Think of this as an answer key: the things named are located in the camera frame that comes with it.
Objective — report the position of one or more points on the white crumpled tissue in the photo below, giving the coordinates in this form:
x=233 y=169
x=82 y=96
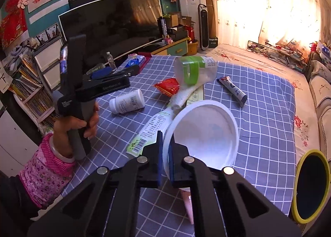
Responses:
x=181 y=98

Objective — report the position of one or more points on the white cabinet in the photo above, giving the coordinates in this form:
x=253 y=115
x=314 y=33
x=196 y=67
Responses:
x=13 y=138

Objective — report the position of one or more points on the black tower fan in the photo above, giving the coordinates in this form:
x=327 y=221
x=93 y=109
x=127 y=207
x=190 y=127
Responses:
x=203 y=27

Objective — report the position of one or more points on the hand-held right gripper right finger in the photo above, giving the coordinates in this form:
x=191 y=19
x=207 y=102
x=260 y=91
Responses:
x=172 y=167

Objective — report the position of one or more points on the pale yellow paper packet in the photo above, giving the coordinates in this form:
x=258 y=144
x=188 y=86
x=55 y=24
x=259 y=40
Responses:
x=196 y=96

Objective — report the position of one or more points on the cream embroidered curtain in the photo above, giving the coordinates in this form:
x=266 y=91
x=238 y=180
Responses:
x=263 y=7

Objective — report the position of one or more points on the pink cardboard box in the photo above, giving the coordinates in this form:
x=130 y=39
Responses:
x=188 y=206

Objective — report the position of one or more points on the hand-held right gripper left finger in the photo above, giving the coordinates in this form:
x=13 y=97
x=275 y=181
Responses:
x=159 y=159

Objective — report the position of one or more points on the large curved television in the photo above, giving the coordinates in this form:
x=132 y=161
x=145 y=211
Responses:
x=111 y=22

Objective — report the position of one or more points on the white green printed wrapper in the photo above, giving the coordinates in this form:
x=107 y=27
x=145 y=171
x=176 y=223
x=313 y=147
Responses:
x=152 y=125

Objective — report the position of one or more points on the red snack wrapper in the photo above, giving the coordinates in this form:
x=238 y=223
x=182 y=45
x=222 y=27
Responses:
x=168 y=86

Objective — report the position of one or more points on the clear plastic cup green label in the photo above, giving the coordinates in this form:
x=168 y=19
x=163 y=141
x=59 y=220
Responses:
x=201 y=71

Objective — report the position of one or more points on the person's left forearm pink sleeve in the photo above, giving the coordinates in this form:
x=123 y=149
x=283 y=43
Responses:
x=46 y=175

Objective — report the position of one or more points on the bookshelf with books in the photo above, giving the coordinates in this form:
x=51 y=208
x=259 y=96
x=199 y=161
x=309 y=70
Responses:
x=28 y=84

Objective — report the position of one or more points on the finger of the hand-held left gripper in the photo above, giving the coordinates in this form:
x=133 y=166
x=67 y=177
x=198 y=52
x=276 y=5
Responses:
x=129 y=71
x=100 y=74

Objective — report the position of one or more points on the white pill bottle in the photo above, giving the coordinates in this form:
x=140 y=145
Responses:
x=126 y=102

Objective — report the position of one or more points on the white plastic drawer unit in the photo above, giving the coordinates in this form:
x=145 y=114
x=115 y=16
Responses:
x=49 y=58

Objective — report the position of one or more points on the white plastic bowl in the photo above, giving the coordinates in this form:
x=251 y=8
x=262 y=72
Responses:
x=206 y=133

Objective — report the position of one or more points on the floral bed sheet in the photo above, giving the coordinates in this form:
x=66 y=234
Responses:
x=271 y=66

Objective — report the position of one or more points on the clear water bottle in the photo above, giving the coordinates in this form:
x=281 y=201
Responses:
x=111 y=61

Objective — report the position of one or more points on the person's left hand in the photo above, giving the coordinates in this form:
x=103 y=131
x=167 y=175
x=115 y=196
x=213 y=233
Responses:
x=67 y=124

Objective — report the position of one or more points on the yellow bucket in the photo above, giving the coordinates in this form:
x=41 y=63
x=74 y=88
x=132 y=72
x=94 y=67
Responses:
x=192 y=48

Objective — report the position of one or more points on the red wall decoration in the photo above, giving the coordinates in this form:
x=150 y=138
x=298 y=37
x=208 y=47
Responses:
x=13 y=25

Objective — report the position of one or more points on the grey toothpaste tube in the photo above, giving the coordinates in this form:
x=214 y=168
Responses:
x=232 y=89

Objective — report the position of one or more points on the small black box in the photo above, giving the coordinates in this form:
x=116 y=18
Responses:
x=213 y=41

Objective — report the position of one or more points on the yellow-rimmed waste bin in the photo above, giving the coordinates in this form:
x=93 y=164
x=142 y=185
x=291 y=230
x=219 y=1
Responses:
x=310 y=188

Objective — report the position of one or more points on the beige embroidered sofa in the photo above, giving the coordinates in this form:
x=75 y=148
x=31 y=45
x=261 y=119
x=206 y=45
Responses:
x=320 y=89

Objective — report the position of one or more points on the cluttered glass table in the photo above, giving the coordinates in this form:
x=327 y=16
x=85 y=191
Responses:
x=279 y=53

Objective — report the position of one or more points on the yellow green television stand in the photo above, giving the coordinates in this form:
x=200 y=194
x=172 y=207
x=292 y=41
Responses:
x=175 y=48

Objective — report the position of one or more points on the framed photo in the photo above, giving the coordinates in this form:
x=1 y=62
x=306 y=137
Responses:
x=49 y=34

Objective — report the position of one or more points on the blue tissue pack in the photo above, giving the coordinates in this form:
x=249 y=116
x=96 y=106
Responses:
x=135 y=61

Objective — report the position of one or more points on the open cardboard boxes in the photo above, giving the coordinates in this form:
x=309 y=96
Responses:
x=175 y=19

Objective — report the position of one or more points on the blue checked blanket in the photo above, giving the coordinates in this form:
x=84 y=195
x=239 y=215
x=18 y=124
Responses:
x=258 y=128

